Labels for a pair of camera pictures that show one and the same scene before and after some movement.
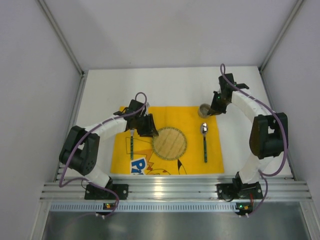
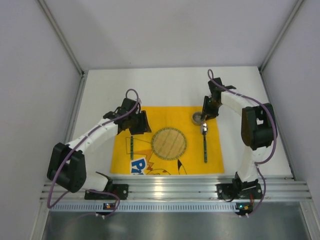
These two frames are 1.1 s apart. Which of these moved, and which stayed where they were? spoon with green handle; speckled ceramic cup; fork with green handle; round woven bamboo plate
Moved: speckled ceramic cup
Stayed: fork with green handle; spoon with green handle; round woven bamboo plate
